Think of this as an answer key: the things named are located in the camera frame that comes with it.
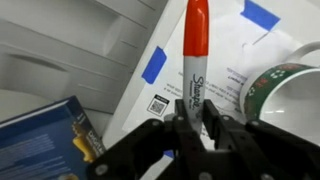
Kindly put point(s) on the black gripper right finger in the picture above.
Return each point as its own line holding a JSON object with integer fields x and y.
{"x": 233, "y": 136}

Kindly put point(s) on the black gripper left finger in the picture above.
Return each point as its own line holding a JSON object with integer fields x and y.
{"x": 180, "y": 133}

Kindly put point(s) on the red capped Sharpie marker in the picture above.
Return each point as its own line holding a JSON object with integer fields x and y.
{"x": 196, "y": 50}

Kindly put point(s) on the white mug with green rim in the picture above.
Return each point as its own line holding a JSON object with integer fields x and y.
{"x": 293, "y": 100}

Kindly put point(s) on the blue painter tape strip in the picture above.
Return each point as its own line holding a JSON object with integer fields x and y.
{"x": 154, "y": 65}
{"x": 258, "y": 13}

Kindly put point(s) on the white printed paper sheet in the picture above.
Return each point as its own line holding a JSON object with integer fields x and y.
{"x": 230, "y": 46}

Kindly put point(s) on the blue book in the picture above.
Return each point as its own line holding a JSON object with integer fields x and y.
{"x": 40, "y": 143}

